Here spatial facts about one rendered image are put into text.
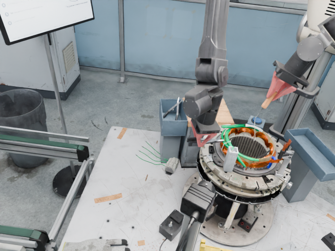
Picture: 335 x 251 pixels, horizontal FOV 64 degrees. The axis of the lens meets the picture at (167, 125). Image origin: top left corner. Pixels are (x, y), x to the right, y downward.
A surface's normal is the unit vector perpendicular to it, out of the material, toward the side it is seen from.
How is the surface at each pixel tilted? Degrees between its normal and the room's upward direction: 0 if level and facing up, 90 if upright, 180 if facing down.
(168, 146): 90
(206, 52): 72
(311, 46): 77
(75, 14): 83
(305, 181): 90
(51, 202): 0
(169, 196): 0
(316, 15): 90
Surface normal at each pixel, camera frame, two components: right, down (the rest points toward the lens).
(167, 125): 0.08, 0.63
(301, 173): -0.97, 0.08
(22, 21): 0.84, 0.29
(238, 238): 0.08, -0.78
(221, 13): 0.68, 0.20
